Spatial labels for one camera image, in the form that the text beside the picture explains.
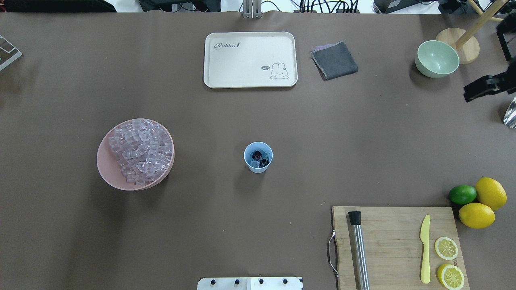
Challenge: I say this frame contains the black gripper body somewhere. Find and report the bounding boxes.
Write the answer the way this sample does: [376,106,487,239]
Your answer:
[463,12,516,102]

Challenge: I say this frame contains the dark red cherries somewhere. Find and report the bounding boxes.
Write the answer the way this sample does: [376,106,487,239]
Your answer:
[250,150,270,168]

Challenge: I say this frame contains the clear ice cubes pile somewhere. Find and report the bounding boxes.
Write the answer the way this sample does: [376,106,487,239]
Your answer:
[108,119,173,186]

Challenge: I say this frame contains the metal ice scoop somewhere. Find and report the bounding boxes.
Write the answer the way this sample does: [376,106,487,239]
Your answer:
[502,97,516,128]

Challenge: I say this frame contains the wooden cup tree stand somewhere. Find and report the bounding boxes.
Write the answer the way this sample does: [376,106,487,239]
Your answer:
[435,0,508,65]

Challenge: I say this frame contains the light blue plastic cup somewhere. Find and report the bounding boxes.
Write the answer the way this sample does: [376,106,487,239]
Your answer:
[243,142,273,173]

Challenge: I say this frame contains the white cup rack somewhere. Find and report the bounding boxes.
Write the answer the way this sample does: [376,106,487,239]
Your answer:
[0,35,23,71]

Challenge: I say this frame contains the mint green bowl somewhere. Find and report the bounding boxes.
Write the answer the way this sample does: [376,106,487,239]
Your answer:
[415,40,460,78]

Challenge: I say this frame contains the yellow lemon upper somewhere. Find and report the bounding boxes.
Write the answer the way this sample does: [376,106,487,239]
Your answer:
[474,176,507,211]

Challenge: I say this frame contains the yellow lemon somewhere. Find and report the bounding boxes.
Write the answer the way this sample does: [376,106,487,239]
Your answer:
[459,203,495,229]
[474,176,507,211]

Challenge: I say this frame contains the green lime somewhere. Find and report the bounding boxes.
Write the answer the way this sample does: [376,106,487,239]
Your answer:
[448,184,477,205]

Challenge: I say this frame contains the yellow lemon lower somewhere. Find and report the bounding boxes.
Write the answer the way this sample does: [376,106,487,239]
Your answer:
[459,203,495,229]

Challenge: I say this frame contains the yellow plastic knife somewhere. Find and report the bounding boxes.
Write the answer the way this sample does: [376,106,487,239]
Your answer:
[419,215,431,284]

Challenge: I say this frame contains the grey folded cloth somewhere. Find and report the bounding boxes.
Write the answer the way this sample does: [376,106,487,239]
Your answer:
[311,41,358,81]

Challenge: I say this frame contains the lemon half upper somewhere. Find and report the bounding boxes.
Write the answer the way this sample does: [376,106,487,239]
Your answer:
[434,236,459,261]

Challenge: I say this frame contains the lemon half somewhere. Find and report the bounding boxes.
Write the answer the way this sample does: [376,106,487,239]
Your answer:
[434,236,459,261]
[437,263,466,290]

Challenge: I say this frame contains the bamboo cutting board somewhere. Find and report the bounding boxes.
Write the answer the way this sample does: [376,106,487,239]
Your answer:
[332,206,460,290]

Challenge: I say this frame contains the lemon half lower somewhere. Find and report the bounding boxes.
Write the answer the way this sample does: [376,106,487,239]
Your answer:
[437,263,466,290]

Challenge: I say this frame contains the cream rabbit tray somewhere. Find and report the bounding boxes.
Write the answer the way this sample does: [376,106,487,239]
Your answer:
[203,31,298,89]

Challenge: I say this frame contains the pink bowl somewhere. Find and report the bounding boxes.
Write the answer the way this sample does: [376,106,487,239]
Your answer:
[96,118,175,191]

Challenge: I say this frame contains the aluminium frame post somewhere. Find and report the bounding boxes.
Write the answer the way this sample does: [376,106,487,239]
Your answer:
[242,0,262,19]

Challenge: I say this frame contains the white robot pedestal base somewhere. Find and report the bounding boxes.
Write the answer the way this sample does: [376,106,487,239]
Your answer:
[197,276,304,290]

